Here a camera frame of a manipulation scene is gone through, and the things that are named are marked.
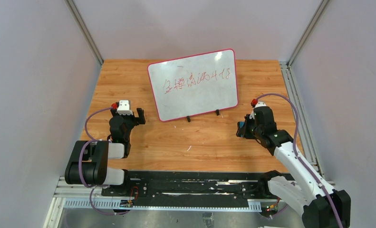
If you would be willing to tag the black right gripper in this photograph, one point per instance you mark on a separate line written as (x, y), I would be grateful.
(247, 128)

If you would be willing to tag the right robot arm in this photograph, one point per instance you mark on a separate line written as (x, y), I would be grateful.
(301, 176)

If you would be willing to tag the blue black foam eraser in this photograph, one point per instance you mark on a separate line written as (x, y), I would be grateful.
(243, 128)

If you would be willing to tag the aluminium frame rail front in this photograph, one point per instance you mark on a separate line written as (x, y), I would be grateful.
(90, 209)

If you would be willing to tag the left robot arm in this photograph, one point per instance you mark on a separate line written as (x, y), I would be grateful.
(88, 163)

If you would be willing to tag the black mounting base plate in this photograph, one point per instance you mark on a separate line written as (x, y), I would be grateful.
(192, 190)

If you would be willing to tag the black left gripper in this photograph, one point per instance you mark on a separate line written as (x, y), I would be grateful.
(130, 117)

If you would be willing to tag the aluminium corner post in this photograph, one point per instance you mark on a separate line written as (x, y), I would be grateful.
(84, 29)
(307, 32)

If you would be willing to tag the left aluminium corner post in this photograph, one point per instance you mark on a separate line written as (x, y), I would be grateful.
(84, 29)

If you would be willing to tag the aluminium side rail right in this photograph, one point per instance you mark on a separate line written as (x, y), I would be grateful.
(304, 132)

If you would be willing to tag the pink framed whiteboard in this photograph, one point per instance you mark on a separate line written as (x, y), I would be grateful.
(194, 85)

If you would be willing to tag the right aluminium corner post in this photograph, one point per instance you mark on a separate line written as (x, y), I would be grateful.
(307, 32)

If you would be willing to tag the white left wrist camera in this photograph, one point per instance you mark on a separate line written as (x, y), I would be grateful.
(124, 108)

